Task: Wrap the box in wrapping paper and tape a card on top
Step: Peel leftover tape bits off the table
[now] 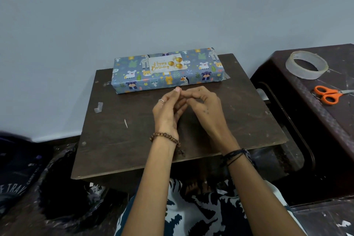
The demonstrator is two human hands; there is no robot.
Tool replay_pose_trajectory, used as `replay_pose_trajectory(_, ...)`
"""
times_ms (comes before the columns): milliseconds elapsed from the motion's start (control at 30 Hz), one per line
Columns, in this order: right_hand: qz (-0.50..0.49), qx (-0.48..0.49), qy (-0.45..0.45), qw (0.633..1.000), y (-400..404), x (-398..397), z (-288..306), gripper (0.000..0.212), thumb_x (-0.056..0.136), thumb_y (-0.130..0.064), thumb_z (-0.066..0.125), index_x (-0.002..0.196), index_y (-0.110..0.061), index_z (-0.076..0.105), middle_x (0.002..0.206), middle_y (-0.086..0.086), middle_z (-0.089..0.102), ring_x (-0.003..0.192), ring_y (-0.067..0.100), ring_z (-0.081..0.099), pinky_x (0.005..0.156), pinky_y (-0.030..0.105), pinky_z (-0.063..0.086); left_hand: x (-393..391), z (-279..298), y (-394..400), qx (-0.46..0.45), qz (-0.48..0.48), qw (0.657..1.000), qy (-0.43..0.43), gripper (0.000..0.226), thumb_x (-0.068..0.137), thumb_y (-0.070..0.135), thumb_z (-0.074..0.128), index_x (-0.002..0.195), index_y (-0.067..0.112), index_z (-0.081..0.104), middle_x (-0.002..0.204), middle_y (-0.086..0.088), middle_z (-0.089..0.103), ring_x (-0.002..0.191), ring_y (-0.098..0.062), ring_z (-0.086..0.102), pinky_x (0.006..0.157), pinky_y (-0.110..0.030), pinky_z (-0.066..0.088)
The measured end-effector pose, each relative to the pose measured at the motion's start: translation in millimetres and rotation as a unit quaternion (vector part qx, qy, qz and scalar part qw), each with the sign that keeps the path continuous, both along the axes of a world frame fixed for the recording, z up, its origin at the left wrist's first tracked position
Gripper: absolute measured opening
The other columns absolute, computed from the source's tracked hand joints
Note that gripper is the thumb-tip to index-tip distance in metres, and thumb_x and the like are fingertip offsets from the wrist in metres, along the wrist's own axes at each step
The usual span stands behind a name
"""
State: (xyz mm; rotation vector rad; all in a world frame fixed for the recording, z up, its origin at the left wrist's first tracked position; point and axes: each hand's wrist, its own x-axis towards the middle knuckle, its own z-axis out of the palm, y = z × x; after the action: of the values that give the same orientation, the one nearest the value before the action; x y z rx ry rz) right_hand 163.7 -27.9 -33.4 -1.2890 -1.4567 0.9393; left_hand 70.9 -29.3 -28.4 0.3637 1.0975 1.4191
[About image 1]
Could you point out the person's left forearm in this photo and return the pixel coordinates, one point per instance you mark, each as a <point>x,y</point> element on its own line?
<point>149,188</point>

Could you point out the crumpled paper scraps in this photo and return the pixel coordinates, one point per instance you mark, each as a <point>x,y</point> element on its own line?
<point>96,188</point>

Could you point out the brown plastic stool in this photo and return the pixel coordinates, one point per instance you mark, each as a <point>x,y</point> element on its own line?
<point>332,133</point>

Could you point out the white paper scrap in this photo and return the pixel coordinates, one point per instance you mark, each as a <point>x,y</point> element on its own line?
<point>343,223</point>

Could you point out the person's bare foot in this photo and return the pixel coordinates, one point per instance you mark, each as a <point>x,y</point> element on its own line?
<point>193,187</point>

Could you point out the person's right hand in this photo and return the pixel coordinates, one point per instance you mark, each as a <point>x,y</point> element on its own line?
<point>210,117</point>

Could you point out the person's right forearm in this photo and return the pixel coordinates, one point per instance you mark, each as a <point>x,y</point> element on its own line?
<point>257,197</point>

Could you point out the black lined trash bin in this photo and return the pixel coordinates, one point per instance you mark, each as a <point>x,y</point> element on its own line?
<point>60,197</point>

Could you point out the clear tape roll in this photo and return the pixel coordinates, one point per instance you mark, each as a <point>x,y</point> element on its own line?
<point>293,70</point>

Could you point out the happy birthday card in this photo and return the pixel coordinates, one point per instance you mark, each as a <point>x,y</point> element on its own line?
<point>157,61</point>

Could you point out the black purple backpack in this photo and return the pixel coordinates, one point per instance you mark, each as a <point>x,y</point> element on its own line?
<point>16,175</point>

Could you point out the teal white patterned trousers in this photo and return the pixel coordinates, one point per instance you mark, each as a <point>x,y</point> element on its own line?
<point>199,216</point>

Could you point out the person's left hand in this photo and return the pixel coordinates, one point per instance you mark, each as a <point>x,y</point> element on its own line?
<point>166,114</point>

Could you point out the small dark wooden table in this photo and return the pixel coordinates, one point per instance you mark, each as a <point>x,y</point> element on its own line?
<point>110,139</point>

